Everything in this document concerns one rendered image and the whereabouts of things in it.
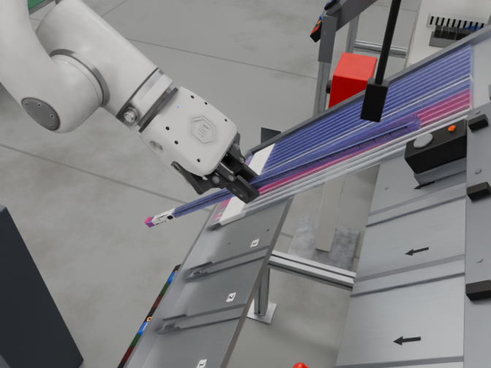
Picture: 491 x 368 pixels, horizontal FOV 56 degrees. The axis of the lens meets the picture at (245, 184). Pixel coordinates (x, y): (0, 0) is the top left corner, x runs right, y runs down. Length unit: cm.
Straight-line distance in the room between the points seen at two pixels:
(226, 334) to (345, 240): 126
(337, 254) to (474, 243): 142
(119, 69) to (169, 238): 135
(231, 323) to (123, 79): 35
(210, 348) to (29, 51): 43
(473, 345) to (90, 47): 48
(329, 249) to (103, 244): 88
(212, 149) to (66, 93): 18
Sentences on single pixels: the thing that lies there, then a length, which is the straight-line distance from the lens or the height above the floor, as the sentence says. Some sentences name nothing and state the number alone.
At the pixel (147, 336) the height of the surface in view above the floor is 73.
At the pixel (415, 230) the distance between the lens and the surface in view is 57.
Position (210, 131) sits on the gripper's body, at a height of 106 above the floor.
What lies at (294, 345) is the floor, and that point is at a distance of 161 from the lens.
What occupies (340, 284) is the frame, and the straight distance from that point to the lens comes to 139.
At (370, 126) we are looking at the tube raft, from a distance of 80.
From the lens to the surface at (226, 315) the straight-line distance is 69.
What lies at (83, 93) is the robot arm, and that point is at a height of 114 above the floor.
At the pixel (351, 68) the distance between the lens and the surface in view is 134.
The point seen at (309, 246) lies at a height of 1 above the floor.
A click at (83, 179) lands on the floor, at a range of 221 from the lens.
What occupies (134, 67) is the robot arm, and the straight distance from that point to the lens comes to 59.
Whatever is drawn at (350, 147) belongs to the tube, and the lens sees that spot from 53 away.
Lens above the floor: 142
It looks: 43 degrees down
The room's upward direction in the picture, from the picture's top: straight up
